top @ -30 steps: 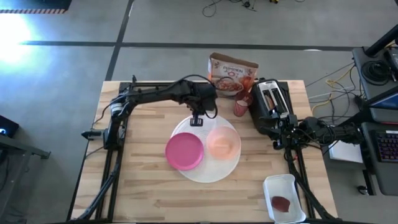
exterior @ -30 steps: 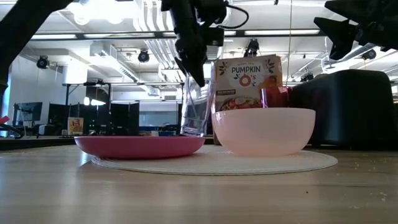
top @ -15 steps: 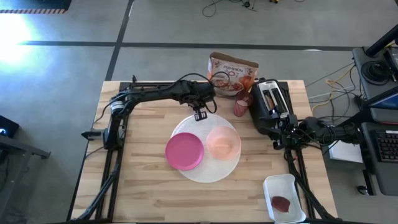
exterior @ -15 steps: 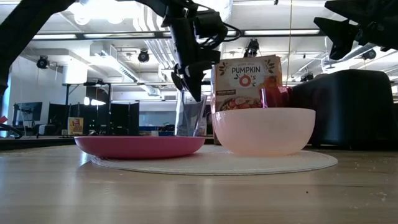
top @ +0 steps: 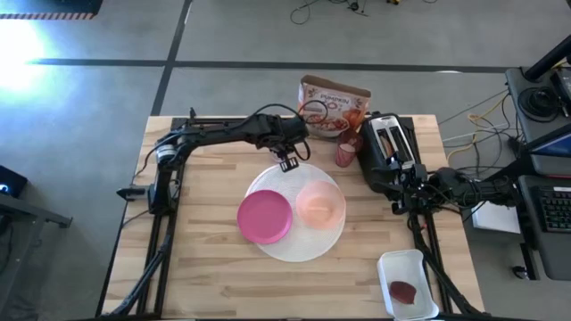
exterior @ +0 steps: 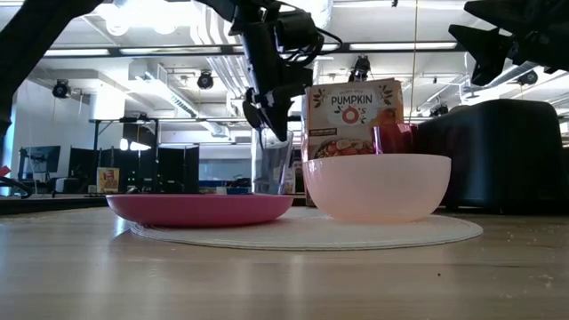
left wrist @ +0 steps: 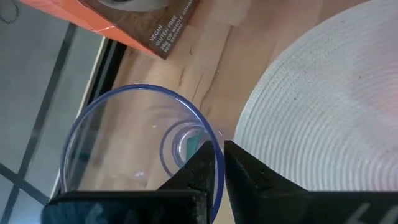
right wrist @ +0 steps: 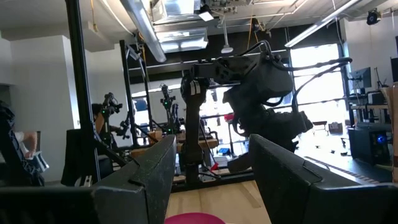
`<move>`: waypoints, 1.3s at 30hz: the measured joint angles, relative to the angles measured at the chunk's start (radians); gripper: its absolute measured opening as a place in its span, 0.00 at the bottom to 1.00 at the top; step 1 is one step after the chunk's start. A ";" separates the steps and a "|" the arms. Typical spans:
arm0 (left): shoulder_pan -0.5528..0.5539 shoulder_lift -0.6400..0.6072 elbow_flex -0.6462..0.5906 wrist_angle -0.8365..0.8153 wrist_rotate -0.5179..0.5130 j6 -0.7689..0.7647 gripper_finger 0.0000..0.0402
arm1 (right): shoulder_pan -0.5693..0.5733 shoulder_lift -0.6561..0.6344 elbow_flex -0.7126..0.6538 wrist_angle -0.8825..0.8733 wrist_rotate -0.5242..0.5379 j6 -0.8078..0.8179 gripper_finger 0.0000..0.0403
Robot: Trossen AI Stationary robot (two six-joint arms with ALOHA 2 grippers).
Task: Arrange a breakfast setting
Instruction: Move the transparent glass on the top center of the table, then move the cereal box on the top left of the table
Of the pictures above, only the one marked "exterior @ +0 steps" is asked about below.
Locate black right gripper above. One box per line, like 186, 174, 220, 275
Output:
448, 0, 569, 86

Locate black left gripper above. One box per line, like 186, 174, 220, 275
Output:
230, 0, 325, 142

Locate clear drinking glass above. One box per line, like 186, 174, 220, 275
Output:
251, 127, 294, 196

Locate pumpkin cereal box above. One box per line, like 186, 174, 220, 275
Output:
300, 78, 405, 208

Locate pink plastic plate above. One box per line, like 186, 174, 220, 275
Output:
106, 193, 294, 228

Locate white round woven placemat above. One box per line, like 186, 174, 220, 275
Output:
131, 206, 484, 251

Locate red faceted plastic cup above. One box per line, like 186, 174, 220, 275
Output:
372, 123, 419, 156

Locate pale pink bowl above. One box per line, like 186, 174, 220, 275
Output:
302, 153, 453, 224

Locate black partition panels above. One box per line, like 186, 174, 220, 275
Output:
68, 145, 200, 195

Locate black toaster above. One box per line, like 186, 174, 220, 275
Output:
415, 98, 565, 214

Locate black overhead rig beam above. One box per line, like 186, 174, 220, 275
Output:
42, 41, 468, 59

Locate small yellow box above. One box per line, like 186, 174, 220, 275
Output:
96, 166, 121, 194

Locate dark computer monitor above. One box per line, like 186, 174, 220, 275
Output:
20, 145, 62, 175

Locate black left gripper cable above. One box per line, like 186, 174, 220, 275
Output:
284, 24, 343, 68

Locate thin hanging cord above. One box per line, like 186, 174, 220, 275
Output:
408, 0, 420, 124

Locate black cable loop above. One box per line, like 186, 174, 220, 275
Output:
0, 176, 33, 200

